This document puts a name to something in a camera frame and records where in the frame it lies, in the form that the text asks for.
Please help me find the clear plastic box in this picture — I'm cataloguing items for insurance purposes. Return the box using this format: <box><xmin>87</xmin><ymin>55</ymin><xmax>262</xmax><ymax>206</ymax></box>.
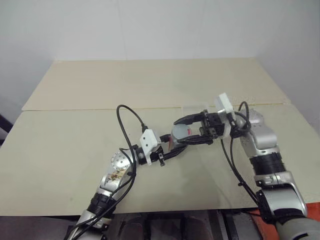
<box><xmin>183</xmin><ymin>102</ymin><xmax>210</xmax><ymax>117</ymax></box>

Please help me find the grey round jar lid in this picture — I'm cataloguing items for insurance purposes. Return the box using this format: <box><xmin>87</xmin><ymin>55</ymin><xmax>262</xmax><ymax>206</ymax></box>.
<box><xmin>170</xmin><ymin>124</ymin><xmax>191</xmax><ymax>141</ymax></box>

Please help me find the grey metal frame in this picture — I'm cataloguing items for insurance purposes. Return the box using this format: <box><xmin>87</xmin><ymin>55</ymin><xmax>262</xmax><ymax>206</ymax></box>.
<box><xmin>216</xmin><ymin>209</ymin><xmax>254</xmax><ymax>240</ymax></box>

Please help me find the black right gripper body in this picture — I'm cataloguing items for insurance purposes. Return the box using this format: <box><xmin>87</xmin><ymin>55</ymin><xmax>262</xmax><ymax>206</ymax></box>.
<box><xmin>199</xmin><ymin>110</ymin><xmax>225</xmax><ymax>141</ymax></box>

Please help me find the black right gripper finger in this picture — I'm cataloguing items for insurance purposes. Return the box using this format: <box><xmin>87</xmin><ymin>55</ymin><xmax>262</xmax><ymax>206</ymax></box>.
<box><xmin>177</xmin><ymin>135</ymin><xmax>214</xmax><ymax>147</ymax></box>
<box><xmin>173</xmin><ymin>112</ymin><xmax>206</xmax><ymax>126</ymax></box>

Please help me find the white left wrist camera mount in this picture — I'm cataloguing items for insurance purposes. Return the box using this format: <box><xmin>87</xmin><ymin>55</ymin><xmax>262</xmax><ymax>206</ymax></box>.
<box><xmin>139</xmin><ymin>128</ymin><xmax>160</xmax><ymax>167</ymax></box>

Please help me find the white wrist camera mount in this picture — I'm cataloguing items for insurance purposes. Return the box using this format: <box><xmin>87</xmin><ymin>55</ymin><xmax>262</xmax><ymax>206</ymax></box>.
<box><xmin>139</xmin><ymin>128</ymin><xmax>160</xmax><ymax>167</ymax></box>
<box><xmin>213</xmin><ymin>92</ymin><xmax>235</xmax><ymax>138</ymax></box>

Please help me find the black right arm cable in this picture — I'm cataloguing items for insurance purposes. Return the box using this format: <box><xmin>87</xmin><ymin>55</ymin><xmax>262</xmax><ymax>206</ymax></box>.
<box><xmin>220</xmin><ymin>100</ymin><xmax>266</xmax><ymax>219</ymax></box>

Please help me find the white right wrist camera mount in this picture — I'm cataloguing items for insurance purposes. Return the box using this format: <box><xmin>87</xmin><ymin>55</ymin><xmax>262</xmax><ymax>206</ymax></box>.
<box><xmin>213</xmin><ymin>92</ymin><xmax>235</xmax><ymax>138</ymax></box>

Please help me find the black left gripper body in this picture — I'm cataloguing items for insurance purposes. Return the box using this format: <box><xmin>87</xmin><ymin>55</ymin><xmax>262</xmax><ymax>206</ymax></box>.
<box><xmin>153</xmin><ymin>135</ymin><xmax>172</xmax><ymax>168</ymax></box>

